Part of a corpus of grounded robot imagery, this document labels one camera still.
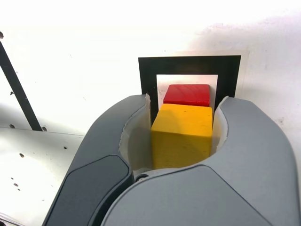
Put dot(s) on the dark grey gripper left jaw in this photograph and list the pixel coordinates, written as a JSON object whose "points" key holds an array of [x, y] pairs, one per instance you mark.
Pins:
{"points": [[98, 146]]}

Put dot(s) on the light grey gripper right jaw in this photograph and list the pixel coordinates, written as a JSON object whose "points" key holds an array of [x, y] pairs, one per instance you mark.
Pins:
{"points": [[235, 176]]}

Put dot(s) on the yellow cube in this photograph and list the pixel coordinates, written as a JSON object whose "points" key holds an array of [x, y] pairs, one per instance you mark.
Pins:
{"points": [[181, 141]]}

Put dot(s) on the red cube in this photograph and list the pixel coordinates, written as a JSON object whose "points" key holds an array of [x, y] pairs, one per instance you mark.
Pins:
{"points": [[188, 94]]}

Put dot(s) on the black tape square outline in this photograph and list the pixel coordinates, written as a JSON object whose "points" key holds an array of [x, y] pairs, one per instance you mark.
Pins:
{"points": [[188, 64]]}

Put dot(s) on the black tape strip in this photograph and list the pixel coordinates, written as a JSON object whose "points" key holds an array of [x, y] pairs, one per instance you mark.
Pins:
{"points": [[14, 82]]}

